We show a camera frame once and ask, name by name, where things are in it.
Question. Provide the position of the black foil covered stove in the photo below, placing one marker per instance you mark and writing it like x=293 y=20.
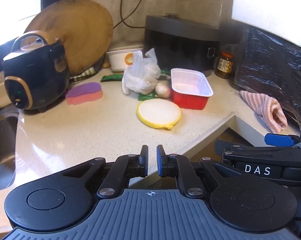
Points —
x=270 y=65

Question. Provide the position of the green snack wrapper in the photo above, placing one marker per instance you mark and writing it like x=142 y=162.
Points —
x=144 y=97
x=112 y=77

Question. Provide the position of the glass jar orange lid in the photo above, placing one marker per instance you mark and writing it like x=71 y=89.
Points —
x=223 y=68

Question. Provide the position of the pink striped cloth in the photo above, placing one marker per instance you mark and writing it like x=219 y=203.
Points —
x=267 y=108

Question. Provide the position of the small navy rice cooker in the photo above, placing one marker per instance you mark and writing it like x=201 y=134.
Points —
x=36 y=71

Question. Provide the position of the white paper bowl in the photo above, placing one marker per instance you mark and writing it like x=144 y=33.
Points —
x=121 y=59

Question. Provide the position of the steel sink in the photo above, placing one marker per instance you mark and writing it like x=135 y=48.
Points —
x=8 y=129

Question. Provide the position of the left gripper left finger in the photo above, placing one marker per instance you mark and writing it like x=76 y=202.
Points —
x=119 y=173

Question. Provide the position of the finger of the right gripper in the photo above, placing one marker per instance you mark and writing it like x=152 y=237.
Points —
x=220 y=146
x=278 y=140

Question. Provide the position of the garlic bulb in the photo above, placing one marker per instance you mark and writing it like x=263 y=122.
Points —
x=162 y=91

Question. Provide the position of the pink purple sponge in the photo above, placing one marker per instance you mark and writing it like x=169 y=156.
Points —
x=86 y=92

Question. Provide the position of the green checkered cloth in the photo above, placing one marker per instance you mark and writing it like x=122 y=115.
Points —
x=86 y=74

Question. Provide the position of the white plastic bag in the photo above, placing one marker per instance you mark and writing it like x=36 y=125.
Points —
x=142 y=76

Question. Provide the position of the red rectangular food tray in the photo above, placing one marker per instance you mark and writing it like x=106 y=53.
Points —
x=190 y=89

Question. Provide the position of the yellow rimmed round lid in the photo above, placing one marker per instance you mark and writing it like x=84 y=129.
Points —
x=159 y=113

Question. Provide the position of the round wooden cutting board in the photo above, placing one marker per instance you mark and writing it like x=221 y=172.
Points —
x=84 y=27

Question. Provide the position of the large black rice cooker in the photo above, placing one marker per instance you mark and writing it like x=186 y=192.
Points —
x=181 y=43

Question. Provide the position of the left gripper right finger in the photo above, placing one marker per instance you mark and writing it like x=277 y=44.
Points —
x=181 y=169

